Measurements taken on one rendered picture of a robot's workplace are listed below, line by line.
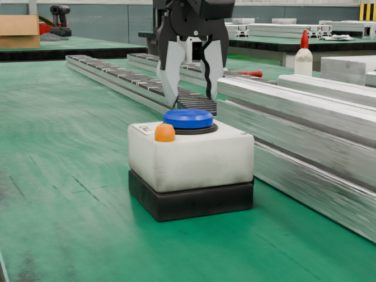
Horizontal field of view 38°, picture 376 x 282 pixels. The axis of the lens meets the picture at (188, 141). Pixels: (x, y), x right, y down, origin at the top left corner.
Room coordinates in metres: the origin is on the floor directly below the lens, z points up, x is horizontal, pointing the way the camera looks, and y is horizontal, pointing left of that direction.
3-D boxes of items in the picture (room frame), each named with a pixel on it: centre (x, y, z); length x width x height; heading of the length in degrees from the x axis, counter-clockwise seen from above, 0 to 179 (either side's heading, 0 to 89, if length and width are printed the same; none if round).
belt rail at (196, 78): (1.29, 0.00, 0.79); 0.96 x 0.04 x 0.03; 22
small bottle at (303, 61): (1.19, -0.25, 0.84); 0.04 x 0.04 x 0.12
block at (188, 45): (1.61, -0.01, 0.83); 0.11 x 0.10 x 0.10; 113
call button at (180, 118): (0.43, 0.00, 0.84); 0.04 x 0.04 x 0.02
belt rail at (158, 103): (1.22, 0.17, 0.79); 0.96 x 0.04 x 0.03; 22
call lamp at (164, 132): (0.39, 0.02, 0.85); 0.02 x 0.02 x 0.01
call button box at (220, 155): (0.43, -0.01, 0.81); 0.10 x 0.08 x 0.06; 112
